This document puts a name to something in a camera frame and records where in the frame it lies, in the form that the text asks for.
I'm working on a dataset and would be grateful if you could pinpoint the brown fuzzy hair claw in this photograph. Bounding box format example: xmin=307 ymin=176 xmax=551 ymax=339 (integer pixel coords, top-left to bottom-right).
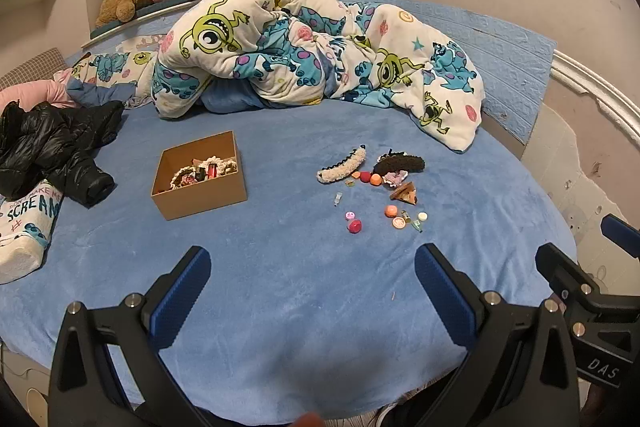
xmin=372 ymin=150 xmax=426 ymax=178

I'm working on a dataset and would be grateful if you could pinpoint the blue pillow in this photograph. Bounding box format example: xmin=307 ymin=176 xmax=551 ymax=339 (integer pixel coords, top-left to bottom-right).
xmin=202 ymin=82 xmax=281 ymax=114

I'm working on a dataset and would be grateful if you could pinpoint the brown triangular wrapper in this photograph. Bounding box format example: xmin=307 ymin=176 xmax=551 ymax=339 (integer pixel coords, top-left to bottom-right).
xmin=390 ymin=182 xmax=418 ymax=206

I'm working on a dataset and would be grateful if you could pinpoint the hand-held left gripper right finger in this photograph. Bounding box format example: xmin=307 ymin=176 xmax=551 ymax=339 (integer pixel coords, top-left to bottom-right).
xmin=414 ymin=243 xmax=586 ymax=427

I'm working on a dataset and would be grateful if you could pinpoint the grey checkered pillow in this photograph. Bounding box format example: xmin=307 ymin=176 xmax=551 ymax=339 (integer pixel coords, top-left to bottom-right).
xmin=0 ymin=48 xmax=66 ymax=90

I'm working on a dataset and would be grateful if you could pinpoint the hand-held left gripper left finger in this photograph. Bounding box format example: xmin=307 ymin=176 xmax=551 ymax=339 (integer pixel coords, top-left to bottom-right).
xmin=48 ymin=246 xmax=216 ymax=427

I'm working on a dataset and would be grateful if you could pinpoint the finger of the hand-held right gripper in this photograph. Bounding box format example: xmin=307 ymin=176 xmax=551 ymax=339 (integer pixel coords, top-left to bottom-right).
xmin=536 ymin=243 xmax=640 ymax=350
xmin=601 ymin=215 xmax=640 ymax=258

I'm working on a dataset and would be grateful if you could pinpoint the black puffer jacket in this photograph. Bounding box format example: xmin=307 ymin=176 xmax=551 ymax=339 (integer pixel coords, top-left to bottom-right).
xmin=0 ymin=99 xmax=126 ymax=208

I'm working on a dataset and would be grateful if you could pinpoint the white printed pillow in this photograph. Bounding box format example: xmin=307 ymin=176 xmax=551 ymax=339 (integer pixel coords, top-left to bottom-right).
xmin=0 ymin=179 xmax=63 ymax=285

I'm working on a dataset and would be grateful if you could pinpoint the cream fuzzy hair claw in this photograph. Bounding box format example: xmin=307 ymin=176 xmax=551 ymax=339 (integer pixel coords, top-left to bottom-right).
xmin=315 ymin=146 xmax=369 ymax=184

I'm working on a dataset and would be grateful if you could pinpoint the printed monster blanket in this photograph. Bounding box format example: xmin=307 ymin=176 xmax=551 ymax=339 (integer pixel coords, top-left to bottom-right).
xmin=65 ymin=0 xmax=486 ymax=152

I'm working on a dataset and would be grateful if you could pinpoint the brown cardboard box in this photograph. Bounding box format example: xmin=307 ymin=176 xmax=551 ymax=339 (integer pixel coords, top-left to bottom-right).
xmin=151 ymin=130 xmax=249 ymax=221

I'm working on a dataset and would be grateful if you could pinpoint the pink cloth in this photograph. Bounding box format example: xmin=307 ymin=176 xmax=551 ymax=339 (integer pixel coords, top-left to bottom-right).
xmin=0 ymin=79 xmax=81 ymax=110

